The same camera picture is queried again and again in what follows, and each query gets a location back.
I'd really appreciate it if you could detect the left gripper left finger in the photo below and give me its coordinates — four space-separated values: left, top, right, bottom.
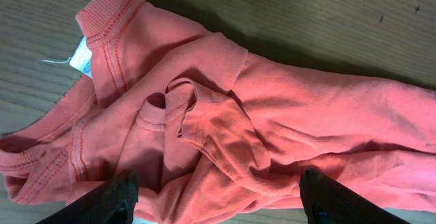
37 172 139 224

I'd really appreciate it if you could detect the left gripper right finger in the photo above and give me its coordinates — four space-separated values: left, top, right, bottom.
299 168 408 224

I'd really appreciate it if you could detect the orange soccer t-shirt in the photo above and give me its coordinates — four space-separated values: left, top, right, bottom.
1 0 435 223

